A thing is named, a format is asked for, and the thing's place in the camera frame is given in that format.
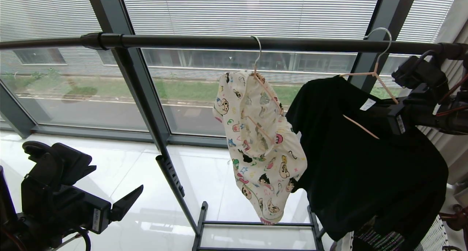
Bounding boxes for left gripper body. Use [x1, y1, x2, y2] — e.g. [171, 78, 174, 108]
[21, 185, 112, 241]

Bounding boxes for cream printed shorts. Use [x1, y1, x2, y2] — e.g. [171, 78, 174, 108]
[213, 70, 307, 225]

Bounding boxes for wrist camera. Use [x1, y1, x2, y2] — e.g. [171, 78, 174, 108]
[391, 56, 449, 95]
[22, 141, 93, 189]

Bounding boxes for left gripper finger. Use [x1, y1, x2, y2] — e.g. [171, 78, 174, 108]
[73, 165, 97, 183]
[110, 185, 144, 223]

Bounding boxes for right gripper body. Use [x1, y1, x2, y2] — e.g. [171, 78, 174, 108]
[387, 93, 441, 135]

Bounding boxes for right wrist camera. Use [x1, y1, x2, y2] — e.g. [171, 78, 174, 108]
[391, 56, 449, 95]

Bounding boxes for black cable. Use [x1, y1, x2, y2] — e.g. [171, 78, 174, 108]
[73, 227, 92, 251]
[416, 49, 441, 67]

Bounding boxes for window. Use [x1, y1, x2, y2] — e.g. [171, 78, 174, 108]
[0, 0, 459, 149]

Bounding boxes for pink clothes hanger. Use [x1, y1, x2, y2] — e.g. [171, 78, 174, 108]
[244, 36, 284, 145]
[339, 27, 400, 140]

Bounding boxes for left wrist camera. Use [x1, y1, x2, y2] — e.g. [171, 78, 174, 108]
[22, 141, 93, 189]

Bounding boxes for black clothes rack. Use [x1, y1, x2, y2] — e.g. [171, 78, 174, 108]
[0, 33, 468, 251]

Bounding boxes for white laundry basket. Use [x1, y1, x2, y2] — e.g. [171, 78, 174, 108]
[342, 214, 463, 251]

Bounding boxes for black garment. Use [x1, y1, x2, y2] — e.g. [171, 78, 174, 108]
[285, 75, 449, 251]

